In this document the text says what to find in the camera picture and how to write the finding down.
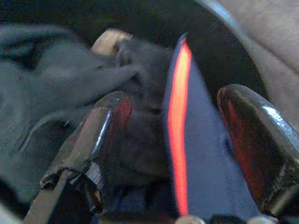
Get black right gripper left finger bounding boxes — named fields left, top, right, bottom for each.
left=40, top=92, right=133, bottom=215

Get dark grey fabric sofa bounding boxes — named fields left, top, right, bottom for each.
left=218, top=0, right=299, bottom=161

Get beige cloth lump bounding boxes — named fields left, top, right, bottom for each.
left=90, top=29, right=134, bottom=58

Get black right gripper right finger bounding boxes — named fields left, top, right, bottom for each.
left=216, top=84, right=299, bottom=217

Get black crumpled garment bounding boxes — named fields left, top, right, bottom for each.
left=0, top=23, right=173, bottom=206

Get black round bucket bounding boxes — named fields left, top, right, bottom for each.
left=0, top=0, right=269, bottom=101

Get navy garment with red stripe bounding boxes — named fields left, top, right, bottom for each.
left=161, top=32, right=262, bottom=224

